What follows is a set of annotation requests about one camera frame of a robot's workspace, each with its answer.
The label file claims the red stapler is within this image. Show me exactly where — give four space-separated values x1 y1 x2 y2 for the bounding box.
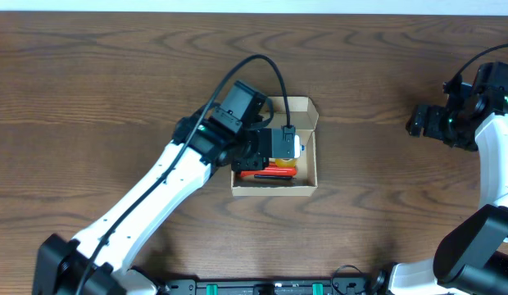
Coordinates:
254 175 294 181

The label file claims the orange utility knife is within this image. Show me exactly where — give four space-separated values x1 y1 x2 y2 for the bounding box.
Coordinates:
238 164 297 177

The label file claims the yellow tape roll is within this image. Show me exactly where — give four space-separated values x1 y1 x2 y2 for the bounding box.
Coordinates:
274 158 297 168

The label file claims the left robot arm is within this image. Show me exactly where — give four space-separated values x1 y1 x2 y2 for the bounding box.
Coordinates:
32 81 302 294

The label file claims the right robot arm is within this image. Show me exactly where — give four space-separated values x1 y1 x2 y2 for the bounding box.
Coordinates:
372 62 508 295

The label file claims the open cardboard box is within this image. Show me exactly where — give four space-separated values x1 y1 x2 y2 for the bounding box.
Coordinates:
230 97 319 197

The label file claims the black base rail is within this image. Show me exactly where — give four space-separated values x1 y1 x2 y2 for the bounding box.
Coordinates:
161 275 383 295

